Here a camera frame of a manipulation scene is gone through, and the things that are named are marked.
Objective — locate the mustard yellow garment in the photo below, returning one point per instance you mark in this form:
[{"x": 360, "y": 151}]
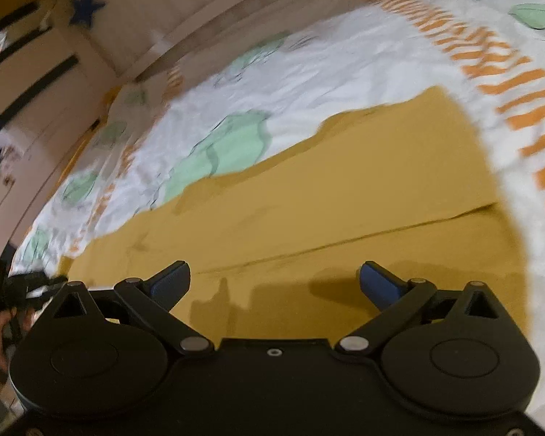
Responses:
[{"x": 345, "y": 181}]

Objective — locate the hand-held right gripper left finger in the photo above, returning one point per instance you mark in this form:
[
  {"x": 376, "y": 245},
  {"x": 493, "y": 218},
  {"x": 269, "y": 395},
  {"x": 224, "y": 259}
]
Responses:
[{"x": 169, "y": 282}]

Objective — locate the white bed frame rail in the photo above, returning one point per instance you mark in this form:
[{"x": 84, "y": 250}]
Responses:
[{"x": 236, "y": 18}]

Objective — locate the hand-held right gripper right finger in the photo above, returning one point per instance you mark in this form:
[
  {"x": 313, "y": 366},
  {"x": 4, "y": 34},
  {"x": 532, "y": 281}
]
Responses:
[{"x": 381, "y": 287}]

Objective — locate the white orange striped printed blanket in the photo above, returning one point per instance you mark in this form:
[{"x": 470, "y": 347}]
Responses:
[{"x": 345, "y": 54}]

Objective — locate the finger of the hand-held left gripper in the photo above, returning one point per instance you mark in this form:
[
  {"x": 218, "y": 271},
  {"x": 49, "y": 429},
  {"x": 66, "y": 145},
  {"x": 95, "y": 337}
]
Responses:
[{"x": 45, "y": 284}]

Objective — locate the blue star decoration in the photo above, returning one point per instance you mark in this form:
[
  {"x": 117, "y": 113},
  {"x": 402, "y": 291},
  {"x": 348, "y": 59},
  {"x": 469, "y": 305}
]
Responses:
[{"x": 88, "y": 7}]

